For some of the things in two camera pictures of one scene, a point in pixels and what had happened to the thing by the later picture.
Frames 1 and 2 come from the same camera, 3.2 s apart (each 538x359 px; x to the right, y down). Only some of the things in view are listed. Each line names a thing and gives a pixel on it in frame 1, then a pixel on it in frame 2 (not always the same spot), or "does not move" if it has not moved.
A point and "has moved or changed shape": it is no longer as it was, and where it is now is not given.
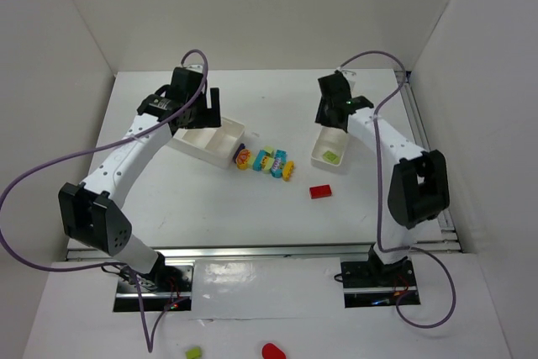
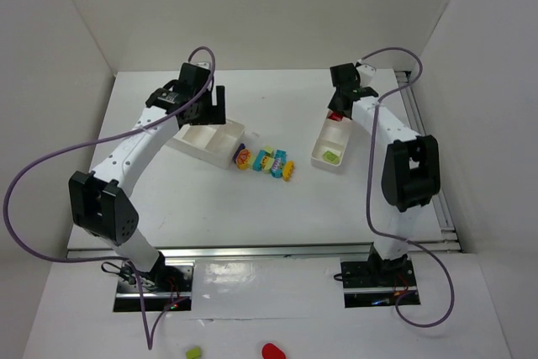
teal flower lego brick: x=279 y=160 does not move
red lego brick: x=321 y=191 has moved or changed shape
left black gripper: x=206 y=114 does not move
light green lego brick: x=331 y=156 does not move
